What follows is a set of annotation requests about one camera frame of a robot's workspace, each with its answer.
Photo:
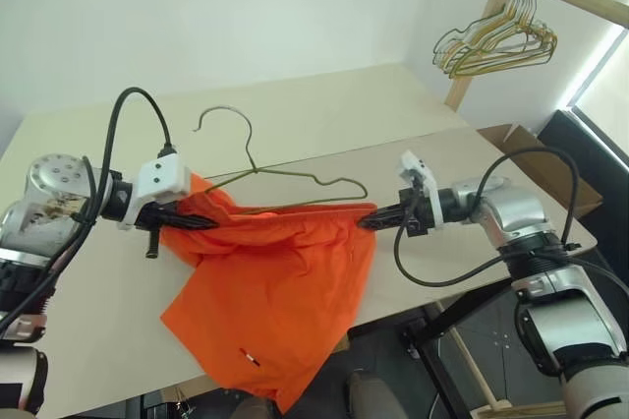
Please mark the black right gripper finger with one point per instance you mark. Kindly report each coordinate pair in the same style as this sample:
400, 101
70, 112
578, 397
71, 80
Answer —
385, 215
388, 224

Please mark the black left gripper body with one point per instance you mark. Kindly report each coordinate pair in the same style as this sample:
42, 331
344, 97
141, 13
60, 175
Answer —
153, 220

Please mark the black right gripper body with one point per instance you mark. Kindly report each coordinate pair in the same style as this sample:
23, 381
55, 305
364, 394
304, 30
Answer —
417, 217

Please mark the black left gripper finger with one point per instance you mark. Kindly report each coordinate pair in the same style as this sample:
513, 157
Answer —
191, 227
191, 218

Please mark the orange t-shirt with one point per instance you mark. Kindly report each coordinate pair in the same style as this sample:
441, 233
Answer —
275, 291

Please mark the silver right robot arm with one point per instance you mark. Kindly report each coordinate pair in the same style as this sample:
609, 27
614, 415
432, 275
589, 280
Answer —
516, 212

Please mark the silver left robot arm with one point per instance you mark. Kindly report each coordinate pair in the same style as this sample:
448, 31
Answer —
44, 222

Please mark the brown cardboard box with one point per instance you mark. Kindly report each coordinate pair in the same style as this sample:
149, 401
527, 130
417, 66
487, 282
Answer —
565, 178

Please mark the black flat panel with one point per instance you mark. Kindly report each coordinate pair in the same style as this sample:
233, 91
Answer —
589, 143

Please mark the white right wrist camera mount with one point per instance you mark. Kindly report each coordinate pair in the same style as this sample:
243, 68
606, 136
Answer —
432, 193

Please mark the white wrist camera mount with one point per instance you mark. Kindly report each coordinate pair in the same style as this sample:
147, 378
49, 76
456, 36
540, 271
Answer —
432, 193
157, 178

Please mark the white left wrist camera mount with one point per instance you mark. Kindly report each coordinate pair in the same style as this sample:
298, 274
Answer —
157, 178

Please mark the black metal table frame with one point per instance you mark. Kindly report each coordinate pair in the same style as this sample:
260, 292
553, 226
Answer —
457, 312

